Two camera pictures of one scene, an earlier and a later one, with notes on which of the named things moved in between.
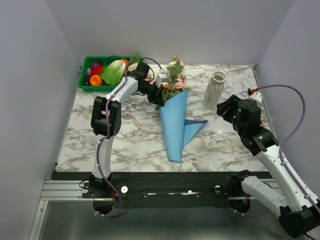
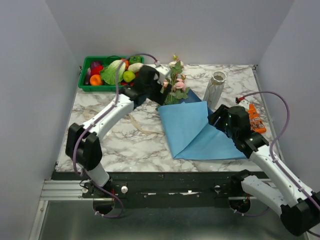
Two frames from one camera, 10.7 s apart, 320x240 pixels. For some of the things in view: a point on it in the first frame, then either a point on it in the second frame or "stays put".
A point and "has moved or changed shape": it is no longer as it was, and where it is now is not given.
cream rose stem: [175, 67] stays put
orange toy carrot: [95, 80] stays put
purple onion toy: [95, 64] stays put
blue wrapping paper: [179, 132] has moved or changed shape
